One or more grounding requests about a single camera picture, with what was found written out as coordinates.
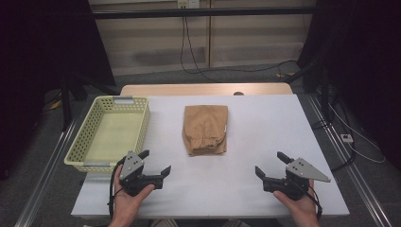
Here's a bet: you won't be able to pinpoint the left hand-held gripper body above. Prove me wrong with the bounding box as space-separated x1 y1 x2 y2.
118 150 165 198

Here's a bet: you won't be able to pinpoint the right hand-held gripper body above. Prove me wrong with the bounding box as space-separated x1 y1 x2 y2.
262 157 332 201

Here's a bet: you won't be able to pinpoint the pale yellow plastic basket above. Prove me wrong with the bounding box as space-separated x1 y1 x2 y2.
63 96 151 174

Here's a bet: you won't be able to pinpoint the brown pants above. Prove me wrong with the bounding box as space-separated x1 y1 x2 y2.
182 104 229 157

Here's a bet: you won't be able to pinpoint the person's right hand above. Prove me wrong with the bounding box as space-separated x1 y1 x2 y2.
272 179 322 227

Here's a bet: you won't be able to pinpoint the person's left hand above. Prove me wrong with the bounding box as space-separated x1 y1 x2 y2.
109 165 156 227

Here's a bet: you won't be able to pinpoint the white table cover board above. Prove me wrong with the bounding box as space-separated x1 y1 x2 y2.
71 94 350 219

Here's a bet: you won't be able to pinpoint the person's left leg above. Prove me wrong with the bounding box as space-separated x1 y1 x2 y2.
150 218 180 227

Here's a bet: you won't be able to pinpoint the person's leg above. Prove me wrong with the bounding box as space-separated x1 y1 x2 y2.
221 218 251 227
150 218 180 227

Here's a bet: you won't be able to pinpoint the person's right leg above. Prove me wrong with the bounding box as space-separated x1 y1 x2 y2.
221 218 251 227

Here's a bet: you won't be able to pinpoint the black metal stand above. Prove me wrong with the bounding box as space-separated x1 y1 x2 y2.
302 60 333 125
60 74 121 132

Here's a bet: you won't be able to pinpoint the wooden table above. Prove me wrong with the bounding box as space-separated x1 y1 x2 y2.
120 82 294 97

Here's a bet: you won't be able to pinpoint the black curtain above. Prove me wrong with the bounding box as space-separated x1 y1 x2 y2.
0 0 116 182
297 0 401 163

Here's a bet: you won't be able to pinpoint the black horizontal bar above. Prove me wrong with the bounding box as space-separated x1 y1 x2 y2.
92 7 316 20

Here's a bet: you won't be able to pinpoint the left hand-held gripper black cable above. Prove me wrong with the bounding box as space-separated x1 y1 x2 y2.
107 157 127 219

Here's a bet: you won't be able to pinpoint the hand-held gripper black cable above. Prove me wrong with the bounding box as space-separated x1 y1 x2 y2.
306 184 323 221
107 157 127 219

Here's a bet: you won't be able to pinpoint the right hand-held gripper black cable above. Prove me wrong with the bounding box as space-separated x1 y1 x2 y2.
306 184 323 221

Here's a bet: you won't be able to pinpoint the black floor cable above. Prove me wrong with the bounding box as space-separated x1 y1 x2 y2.
311 116 357 173

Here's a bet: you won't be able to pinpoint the metal floor rail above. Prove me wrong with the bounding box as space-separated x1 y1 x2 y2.
305 94 393 227
13 114 83 227

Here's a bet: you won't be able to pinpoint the white floor cable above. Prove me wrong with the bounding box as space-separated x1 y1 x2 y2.
327 103 387 165

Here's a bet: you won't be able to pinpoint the black wall cable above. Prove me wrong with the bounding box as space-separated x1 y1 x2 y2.
180 15 298 77
183 17 218 83

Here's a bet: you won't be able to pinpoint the white wall outlet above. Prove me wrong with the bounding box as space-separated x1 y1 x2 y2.
177 0 201 9

